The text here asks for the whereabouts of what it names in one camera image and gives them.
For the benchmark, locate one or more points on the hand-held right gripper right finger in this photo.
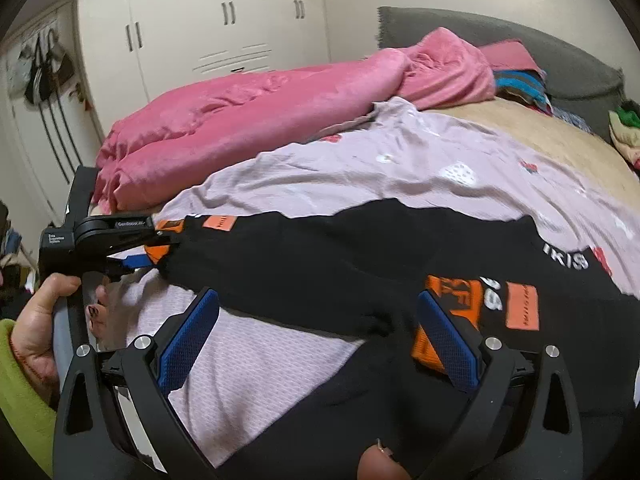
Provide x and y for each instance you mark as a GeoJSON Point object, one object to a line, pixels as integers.
{"type": "Point", "coordinates": [450, 347]}

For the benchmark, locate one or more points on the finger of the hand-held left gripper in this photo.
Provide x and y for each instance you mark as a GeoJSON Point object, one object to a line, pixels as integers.
{"type": "Point", "coordinates": [134, 262]}
{"type": "Point", "coordinates": [147, 237]}

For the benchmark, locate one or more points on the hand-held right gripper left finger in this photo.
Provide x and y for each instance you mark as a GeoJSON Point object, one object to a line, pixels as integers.
{"type": "Point", "coordinates": [190, 340]}

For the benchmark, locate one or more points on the black garment with orange patches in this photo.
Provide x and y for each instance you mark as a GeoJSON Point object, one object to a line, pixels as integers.
{"type": "Point", "coordinates": [325, 270]}

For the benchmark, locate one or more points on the person's left forearm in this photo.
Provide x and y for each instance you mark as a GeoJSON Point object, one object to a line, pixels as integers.
{"type": "Point", "coordinates": [20, 410]}

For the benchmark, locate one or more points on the pile of mixed clothes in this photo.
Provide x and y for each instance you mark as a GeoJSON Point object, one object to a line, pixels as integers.
{"type": "Point", "coordinates": [625, 130]}

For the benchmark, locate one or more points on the person's left hand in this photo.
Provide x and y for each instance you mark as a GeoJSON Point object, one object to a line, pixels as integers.
{"type": "Point", "coordinates": [32, 325]}

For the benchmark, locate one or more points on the person's right hand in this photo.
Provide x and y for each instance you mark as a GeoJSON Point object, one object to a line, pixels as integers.
{"type": "Point", "coordinates": [381, 465]}

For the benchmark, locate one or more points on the white door with black stripes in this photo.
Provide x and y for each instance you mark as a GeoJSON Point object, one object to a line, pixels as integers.
{"type": "Point", "coordinates": [35, 150]}

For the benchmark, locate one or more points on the pink plush blanket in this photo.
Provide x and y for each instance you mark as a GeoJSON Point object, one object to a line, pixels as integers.
{"type": "Point", "coordinates": [250, 110]}

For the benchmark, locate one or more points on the hanging bags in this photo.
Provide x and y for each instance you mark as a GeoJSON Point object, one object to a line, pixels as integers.
{"type": "Point", "coordinates": [42, 67]}

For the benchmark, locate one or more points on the pink printed bed sheet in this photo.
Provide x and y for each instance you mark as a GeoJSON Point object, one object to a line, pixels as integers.
{"type": "Point", "coordinates": [400, 160]}

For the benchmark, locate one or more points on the white wardrobe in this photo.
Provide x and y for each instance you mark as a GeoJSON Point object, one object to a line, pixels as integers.
{"type": "Point", "coordinates": [200, 20]}

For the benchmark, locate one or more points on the beige mattress cover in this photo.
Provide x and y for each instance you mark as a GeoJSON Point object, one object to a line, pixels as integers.
{"type": "Point", "coordinates": [550, 145]}

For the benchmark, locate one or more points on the dark patterned cloth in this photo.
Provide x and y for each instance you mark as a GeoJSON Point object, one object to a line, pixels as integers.
{"type": "Point", "coordinates": [570, 117]}

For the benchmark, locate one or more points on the blue striped cloth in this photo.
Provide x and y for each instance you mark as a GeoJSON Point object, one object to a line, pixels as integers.
{"type": "Point", "coordinates": [517, 85]}

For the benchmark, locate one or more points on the pink towel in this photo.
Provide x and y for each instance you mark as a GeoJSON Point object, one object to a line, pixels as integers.
{"type": "Point", "coordinates": [510, 57]}

